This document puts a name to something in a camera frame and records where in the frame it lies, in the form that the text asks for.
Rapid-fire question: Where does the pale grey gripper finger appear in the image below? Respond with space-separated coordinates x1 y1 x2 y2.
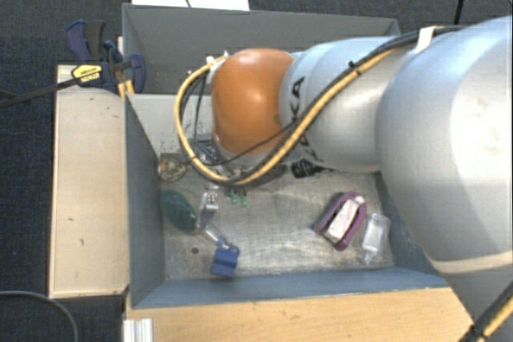
197 190 220 232

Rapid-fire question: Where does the dark green oval object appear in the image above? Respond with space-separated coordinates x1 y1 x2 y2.
160 188 199 234

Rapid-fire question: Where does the brown round glass object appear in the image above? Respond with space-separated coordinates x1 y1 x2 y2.
156 156 188 183

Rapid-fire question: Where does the blue small tool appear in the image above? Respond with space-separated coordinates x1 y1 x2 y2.
204 228 241 279

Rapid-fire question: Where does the grey metal bin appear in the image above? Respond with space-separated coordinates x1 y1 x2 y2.
121 2 450 310

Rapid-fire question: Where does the pale wood flat board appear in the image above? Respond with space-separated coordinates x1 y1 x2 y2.
48 64 131 299

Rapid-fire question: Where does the clear plastic bottle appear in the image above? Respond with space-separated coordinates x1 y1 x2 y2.
361 212 392 266

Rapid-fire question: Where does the black cylinder on white bracket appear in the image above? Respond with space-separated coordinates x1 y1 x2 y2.
289 158 324 179

